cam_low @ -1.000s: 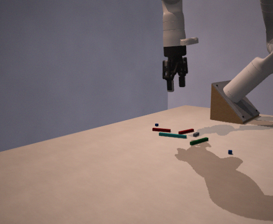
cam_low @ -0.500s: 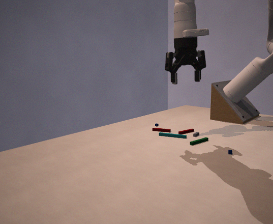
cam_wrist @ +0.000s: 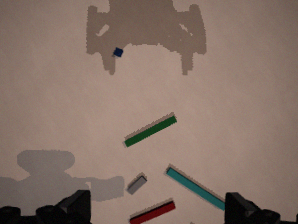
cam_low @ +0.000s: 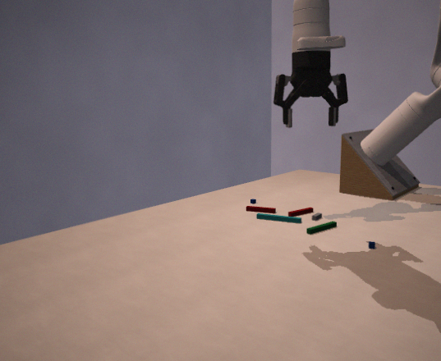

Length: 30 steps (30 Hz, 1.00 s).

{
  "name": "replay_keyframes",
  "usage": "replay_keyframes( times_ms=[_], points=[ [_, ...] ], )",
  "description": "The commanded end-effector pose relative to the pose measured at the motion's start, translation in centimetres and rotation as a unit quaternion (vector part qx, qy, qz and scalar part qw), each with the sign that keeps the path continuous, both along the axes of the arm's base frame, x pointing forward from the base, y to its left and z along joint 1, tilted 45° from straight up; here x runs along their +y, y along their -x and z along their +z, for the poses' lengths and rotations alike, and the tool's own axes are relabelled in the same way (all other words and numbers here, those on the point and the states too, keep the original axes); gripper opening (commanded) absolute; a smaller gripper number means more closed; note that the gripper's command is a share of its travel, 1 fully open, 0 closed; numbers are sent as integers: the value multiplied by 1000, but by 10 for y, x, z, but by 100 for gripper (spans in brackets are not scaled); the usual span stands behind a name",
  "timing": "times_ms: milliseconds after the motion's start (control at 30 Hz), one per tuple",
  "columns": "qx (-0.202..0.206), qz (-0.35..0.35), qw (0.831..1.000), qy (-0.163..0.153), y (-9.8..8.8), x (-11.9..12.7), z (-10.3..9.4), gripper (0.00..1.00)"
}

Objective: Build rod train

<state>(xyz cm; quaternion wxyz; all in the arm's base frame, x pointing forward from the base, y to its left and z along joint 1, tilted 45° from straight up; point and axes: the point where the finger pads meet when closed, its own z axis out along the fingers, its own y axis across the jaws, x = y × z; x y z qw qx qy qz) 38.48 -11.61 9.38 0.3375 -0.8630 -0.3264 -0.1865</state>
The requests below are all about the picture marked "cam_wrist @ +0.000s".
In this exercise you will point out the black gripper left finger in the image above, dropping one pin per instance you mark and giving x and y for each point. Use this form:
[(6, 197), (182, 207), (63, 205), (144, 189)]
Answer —
[(79, 203)]

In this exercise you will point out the dark green rod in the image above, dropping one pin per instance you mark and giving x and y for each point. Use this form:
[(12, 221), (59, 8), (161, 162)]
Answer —
[(150, 131)]

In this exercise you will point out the turquoise rod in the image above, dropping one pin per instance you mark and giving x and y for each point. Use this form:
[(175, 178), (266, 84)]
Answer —
[(195, 188)]

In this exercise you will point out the dark red rod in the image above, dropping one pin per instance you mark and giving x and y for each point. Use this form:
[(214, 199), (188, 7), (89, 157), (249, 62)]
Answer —
[(153, 213)]

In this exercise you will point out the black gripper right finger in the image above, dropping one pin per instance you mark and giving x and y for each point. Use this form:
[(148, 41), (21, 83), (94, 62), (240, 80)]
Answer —
[(239, 211)]

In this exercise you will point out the grey rectangular block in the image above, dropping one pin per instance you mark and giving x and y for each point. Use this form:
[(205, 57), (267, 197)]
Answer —
[(139, 183)]

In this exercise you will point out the dark blue block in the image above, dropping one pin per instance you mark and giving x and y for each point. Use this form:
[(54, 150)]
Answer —
[(118, 52)]

